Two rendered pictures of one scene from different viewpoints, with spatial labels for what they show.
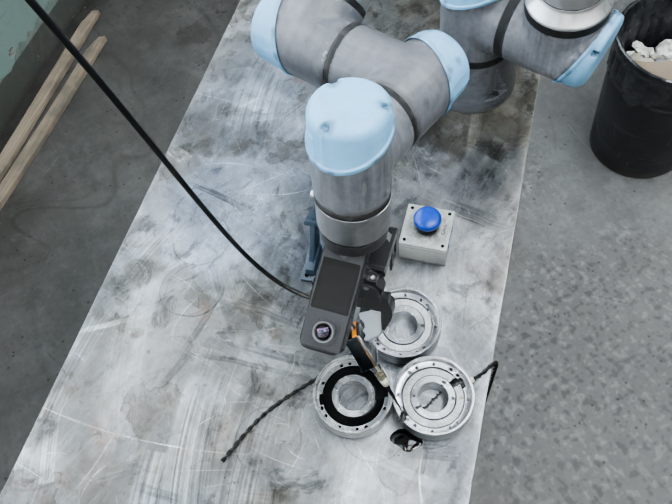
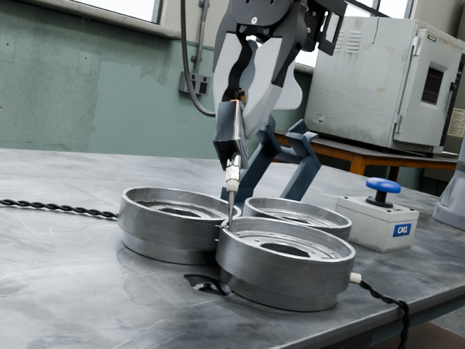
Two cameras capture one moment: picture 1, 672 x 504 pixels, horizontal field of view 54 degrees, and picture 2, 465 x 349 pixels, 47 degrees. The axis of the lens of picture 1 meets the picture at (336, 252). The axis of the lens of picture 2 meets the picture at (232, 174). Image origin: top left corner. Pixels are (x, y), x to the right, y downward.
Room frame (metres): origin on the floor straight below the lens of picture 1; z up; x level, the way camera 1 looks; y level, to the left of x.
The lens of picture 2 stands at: (-0.16, -0.16, 0.94)
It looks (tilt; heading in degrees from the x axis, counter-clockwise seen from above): 9 degrees down; 18
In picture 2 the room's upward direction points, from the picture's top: 11 degrees clockwise
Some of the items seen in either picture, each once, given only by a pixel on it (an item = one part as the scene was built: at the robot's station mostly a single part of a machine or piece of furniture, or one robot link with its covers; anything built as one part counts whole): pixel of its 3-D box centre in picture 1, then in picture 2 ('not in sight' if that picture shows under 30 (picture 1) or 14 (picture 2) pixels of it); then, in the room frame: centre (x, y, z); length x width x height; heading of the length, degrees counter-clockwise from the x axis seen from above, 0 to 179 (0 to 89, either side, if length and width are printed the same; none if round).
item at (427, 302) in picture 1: (402, 326); (293, 230); (0.35, -0.07, 0.82); 0.10 x 0.10 x 0.04
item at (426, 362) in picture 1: (432, 399); (282, 261); (0.25, -0.09, 0.82); 0.10 x 0.10 x 0.04
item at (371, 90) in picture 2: not in sight; (389, 89); (2.94, 0.03, 1.10); 0.62 x 0.61 x 0.65; 155
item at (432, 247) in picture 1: (427, 230); (377, 221); (0.50, -0.14, 0.82); 0.08 x 0.07 x 0.05; 155
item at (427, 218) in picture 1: (427, 224); (380, 200); (0.49, -0.14, 0.85); 0.04 x 0.04 x 0.05
